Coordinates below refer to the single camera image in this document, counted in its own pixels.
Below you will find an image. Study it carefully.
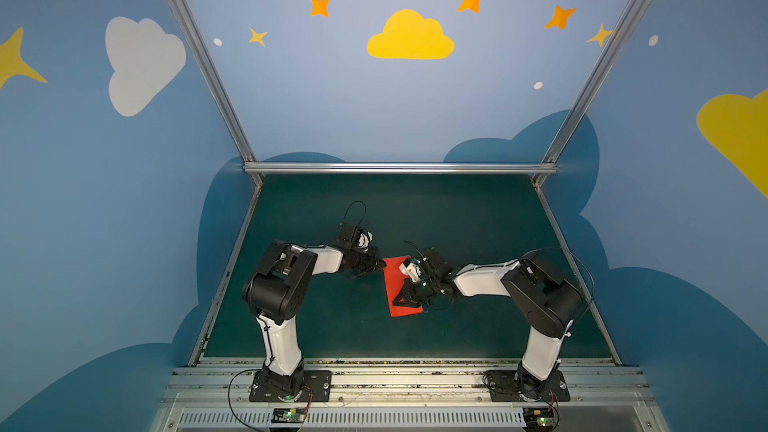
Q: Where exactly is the red square paper sheet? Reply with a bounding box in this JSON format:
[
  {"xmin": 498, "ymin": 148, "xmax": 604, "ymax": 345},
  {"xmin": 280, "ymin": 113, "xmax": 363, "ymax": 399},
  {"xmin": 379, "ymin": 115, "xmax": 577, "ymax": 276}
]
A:
[{"xmin": 384, "ymin": 256, "xmax": 423, "ymax": 318}]

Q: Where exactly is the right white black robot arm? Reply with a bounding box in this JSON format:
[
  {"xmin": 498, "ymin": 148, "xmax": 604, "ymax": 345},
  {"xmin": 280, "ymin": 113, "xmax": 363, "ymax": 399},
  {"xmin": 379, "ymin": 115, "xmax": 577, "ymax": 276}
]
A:
[{"xmin": 385, "ymin": 248, "xmax": 588, "ymax": 404}]

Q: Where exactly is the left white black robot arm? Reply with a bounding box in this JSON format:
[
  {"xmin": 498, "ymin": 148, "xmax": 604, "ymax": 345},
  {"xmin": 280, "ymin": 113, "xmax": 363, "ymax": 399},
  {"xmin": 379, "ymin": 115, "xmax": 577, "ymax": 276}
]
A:
[{"xmin": 242, "ymin": 241, "xmax": 386, "ymax": 402}]

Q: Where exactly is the left green circuit board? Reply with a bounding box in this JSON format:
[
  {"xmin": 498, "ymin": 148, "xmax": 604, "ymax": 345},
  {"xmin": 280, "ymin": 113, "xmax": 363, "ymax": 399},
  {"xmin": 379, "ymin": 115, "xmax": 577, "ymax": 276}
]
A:
[{"xmin": 271, "ymin": 408, "xmax": 308, "ymax": 425}]

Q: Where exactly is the green circuit board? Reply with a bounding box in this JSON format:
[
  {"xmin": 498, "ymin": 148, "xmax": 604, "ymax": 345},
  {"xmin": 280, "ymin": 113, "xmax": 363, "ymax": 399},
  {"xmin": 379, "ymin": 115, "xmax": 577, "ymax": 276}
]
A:
[
  {"xmin": 523, "ymin": 408, "xmax": 558, "ymax": 432},
  {"xmin": 271, "ymin": 408, "xmax": 308, "ymax": 425}
]

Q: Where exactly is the right green circuit board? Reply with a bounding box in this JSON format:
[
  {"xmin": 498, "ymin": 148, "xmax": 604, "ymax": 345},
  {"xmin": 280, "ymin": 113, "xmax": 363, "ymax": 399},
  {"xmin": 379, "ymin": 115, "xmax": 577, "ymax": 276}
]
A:
[{"xmin": 523, "ymin": 408, "xmax": 558, "ymax": 432}]

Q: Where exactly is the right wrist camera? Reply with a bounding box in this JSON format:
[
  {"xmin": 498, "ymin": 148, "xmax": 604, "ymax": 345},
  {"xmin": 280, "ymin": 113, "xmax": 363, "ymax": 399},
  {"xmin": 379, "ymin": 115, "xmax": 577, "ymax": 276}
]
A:
[{"xmin": 399, "ymin": 248, "xmax": 452, "ymax": 282}]

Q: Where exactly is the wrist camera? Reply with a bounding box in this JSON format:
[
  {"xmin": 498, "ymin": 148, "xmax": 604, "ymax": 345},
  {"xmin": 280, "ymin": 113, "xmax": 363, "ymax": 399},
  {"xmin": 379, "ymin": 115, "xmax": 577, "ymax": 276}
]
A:
[
  {"xmin": 399, "ymin": 248, "xmax": 452, "ymax": 282},
  {"xmin": 333, "ymin": 222, "xmax": 373, "ymax": 252}
]

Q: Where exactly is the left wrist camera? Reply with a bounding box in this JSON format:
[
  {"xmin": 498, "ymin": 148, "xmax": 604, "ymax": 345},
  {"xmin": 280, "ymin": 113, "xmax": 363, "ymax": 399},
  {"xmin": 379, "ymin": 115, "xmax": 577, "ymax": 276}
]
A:
[{"xmin": 333, "ymin": 222, "xmax": 373, "ymax": 252}]

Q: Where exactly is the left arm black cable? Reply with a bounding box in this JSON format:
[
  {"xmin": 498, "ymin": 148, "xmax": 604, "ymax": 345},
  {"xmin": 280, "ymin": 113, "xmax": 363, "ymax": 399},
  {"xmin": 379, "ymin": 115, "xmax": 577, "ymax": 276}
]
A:
[{"xmin": 341, "ymin": 200, "xmax": 368, "ymax": 229}]

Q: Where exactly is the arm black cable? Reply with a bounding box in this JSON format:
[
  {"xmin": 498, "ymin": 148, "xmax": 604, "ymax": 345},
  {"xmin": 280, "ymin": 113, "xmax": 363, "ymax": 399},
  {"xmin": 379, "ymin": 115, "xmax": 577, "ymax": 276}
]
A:
[
  {"xmin": 527, "ymin": 247, "xmax": 596, "ymax": 325},
  {"xmin": 341, "ymin": 200, "xmax": 368, "ymax": 229}
]

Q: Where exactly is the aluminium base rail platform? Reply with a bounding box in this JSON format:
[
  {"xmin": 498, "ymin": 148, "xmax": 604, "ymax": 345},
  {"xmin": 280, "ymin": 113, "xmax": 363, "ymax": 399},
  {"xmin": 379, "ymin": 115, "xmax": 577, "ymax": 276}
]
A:
[{"xmin": 151, "ymin": 358, "xmax": 670, "ymax": 431}]

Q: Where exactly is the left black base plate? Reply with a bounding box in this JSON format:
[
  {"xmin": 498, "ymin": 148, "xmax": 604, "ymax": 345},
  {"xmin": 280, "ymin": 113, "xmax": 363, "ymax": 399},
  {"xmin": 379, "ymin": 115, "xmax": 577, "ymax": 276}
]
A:
[{"xmin": 248, "ymin": 368, "xmax": 333, "ymax": 403}]

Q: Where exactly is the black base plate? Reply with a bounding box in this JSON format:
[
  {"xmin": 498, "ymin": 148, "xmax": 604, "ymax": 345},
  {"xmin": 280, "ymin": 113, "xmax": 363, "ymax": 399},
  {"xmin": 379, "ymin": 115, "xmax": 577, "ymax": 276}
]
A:
[
  {"xmin": 248, "ymin": 368, "xmax": 333, "ymax": 403},
  {"xmin": 482, "ymin": 368, "xmax": 571, "ymax": 402}
]

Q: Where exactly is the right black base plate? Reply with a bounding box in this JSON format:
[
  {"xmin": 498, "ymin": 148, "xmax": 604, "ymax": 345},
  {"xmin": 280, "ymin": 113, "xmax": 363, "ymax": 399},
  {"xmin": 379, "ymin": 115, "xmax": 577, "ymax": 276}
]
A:
[{"xmin": 482, "ymin": 368, "xmax": 571, "ymax": 402}]

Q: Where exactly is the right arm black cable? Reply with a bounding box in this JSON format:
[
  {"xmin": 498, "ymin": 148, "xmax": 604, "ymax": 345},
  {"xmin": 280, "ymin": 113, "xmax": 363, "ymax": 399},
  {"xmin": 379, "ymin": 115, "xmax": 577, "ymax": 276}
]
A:
[{"xmin": 527, "ymin": 247, "xmax": 596, "ymax": 325}]

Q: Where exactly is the aluminium frame horizontal bar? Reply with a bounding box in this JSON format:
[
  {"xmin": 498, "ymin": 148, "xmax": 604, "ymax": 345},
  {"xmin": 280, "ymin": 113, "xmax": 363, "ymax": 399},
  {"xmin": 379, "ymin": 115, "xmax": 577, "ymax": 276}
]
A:
[{"xmin": 244, "ymin": 162, "xmax": 558, "ymax": 175}]

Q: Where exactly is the left aluminium frame post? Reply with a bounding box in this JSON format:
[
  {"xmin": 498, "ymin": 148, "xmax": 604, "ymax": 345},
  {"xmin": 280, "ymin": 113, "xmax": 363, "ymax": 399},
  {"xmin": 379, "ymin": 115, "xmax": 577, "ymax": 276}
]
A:
[{"xmin": 167, "ymin": 0, "xmax": 256, "ymax": 165}]

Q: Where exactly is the aluminium frame post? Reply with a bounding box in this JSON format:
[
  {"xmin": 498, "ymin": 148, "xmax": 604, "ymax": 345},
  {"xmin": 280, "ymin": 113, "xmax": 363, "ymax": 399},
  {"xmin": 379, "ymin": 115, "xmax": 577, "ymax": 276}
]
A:
[
  {"xmin": 167, "ymin": 0, "xmax": 256, "ymax": 165},
  {"xmin": 533, "ymin": 0, "xmax": 652, "ymax": 190}
]

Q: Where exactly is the right aluminium frame post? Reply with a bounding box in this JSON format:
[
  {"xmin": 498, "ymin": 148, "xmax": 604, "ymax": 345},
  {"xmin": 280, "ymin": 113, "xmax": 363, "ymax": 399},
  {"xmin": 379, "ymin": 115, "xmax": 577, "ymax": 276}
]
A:
[{"xmin": 533, "ymin": 0, "xmax": 652, "ymax": 190}]

